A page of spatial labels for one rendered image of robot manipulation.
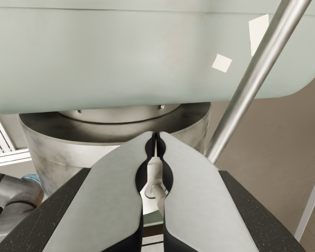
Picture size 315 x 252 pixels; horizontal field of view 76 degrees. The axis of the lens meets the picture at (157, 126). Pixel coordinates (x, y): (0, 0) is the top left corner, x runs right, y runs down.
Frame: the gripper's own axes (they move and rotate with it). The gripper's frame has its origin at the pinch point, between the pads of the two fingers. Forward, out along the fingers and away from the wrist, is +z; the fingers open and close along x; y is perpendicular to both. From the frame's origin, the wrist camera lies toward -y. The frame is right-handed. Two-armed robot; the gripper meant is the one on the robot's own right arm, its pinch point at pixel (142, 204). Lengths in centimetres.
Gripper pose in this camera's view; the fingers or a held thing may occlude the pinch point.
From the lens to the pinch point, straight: 54.3
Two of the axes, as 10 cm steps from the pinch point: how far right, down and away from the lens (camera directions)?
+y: -0.2, 8.8, 4.7
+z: 9.8, -0.8, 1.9
